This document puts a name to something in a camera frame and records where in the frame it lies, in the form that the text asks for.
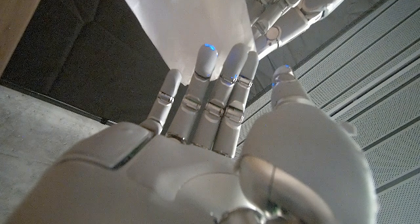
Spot black backdrop stand pole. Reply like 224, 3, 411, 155
0, 78, 117, 126

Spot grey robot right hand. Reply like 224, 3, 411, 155
6, 42, 378, 224

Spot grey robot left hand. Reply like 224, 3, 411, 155
244, 0, 357, 60

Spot black backdrop curtain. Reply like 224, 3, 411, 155
0, 0, 275, 126

